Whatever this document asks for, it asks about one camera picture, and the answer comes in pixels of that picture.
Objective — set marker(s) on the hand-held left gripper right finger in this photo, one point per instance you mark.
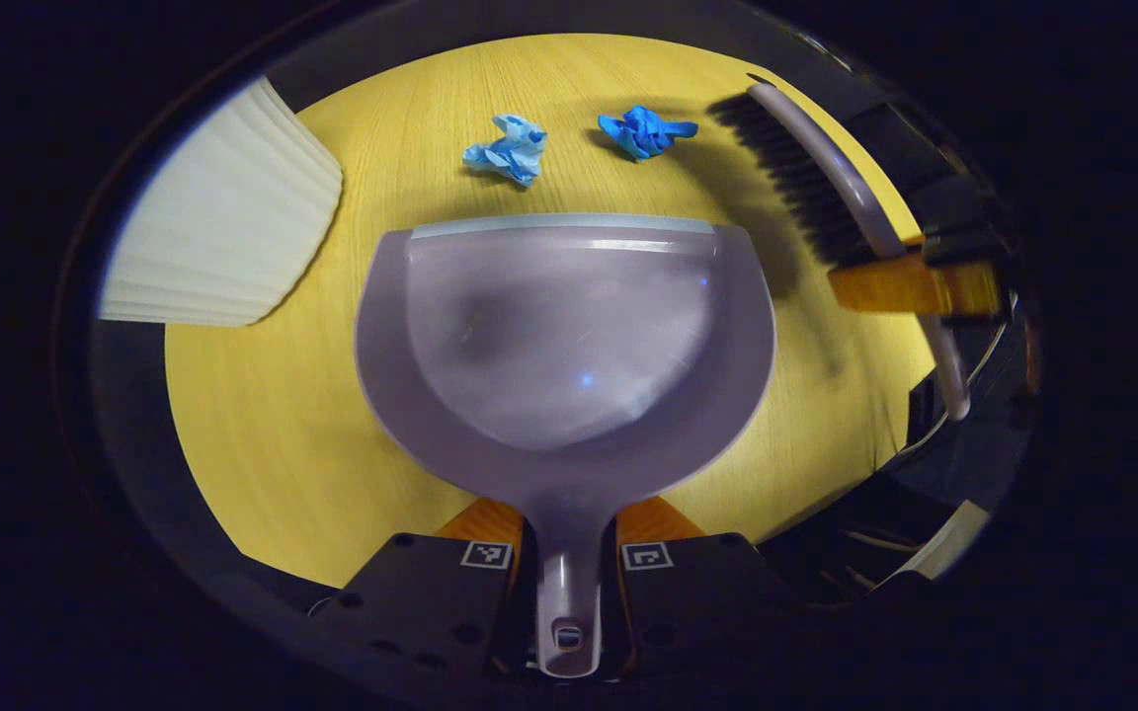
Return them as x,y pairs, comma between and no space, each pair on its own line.
697,602

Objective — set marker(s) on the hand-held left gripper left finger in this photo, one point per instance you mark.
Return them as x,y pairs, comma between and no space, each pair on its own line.
431,602

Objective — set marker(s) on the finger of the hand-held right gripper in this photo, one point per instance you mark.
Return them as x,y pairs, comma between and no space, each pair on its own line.
905,286
969,247

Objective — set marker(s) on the small grey broom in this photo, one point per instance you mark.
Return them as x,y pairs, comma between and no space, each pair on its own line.
796,173

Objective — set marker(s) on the grey plastic dustpan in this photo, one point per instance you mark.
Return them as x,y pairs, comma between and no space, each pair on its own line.
569,346

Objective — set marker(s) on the bright blue paper trash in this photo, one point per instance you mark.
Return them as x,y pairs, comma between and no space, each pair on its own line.
643,133

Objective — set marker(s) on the light blue paper trash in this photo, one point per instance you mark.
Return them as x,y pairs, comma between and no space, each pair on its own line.
510,150

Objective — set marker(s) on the white garbage bin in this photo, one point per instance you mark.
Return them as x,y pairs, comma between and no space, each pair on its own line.
223,217

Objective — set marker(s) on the wooden desktop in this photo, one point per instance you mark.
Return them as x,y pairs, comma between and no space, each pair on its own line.
283,444

